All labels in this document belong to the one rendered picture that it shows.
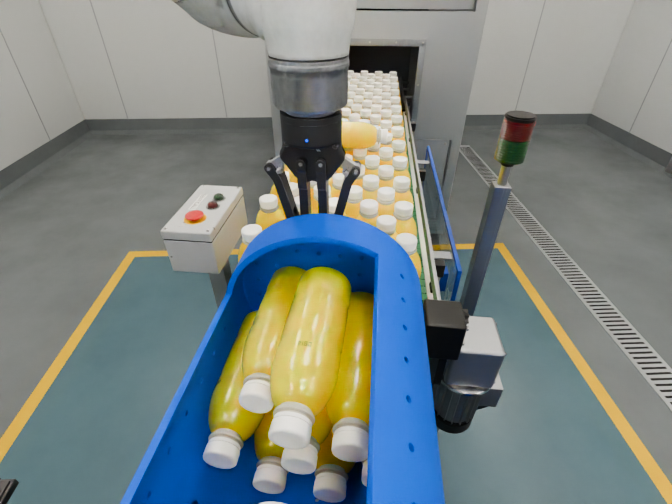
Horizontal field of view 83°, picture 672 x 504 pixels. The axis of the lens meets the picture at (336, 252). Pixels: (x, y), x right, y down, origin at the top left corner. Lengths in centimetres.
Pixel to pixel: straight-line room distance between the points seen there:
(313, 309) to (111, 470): 149
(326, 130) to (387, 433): 32
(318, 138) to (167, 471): 39
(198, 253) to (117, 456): 120
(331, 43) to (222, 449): 44
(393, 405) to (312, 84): 32
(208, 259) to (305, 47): 49
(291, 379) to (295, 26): 34
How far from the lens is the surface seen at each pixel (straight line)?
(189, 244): 79
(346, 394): 43
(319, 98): 44
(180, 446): 50
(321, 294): 44
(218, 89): 484
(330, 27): 43
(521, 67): 519
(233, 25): 54
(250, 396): 44
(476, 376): 93
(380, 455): 31
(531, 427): 188
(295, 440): 39
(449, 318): 71
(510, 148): 92
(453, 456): 171
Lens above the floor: 149
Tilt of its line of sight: 36 degrees down
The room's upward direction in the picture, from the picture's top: straight up
